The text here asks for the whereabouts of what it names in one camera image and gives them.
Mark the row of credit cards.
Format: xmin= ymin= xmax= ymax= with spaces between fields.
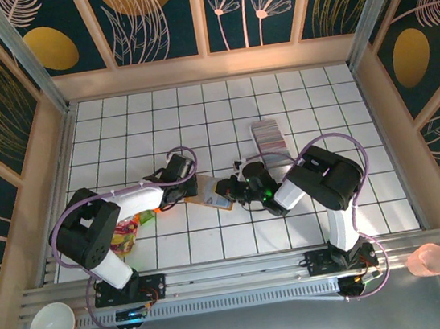
xmin=249 ymin=118 xmax=287 ymax=157

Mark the colourful snack bag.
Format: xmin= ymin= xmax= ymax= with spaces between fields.
xmin=107 ymin=208 xmax=166 ymax=261

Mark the small black control board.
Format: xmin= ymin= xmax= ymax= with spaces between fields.
xmin=337 ymin=268 xmax=386 ymax=302
xmin=114 ymin=306 xmax=149 ymax=323

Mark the pink plastic cup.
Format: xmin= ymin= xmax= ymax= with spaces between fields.
xmin=403 ymin=241 xmax=440 ymax=281

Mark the white bowl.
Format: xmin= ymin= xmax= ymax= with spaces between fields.
xmin=26 ymin=300 xmax=77 ymax=329

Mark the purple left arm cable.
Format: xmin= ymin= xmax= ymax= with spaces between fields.
xmin=39 ymin=145 xmax=221 ymax=329

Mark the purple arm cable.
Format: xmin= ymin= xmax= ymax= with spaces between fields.
xmin=39 ymin=145 xmax=221 ymax=329
xmin=236 ymin=127 xmax=393 ymax=315

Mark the aluminium mounting rail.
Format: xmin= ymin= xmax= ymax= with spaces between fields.
xmin=16 ymin=228 xmax=440 ymax=321

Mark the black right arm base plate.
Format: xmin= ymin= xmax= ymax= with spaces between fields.
xmin=303 ymin=241 xmax=380 ymax=279

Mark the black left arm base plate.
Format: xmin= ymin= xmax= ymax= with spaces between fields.
xmin=92 ymin=272 xmax=169 ymax=309

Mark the grey slotted cable duct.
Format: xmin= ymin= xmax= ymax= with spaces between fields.
xmin=72 ymin=277 xmax=344 ymax=329

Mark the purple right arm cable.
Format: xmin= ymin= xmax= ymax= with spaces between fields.
xmin=236 ymin=127 xmax=393 ymax=315

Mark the aluminium side rail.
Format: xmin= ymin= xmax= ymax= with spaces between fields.
xmin=14 ymin=102 xmax=98 ymax=286

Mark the aluminium frame post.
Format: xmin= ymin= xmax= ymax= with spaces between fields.
xmin=338 ymin=0 xmax=422 ymax=72
xmin=0 ymin=0 xmax=72 ymax=121

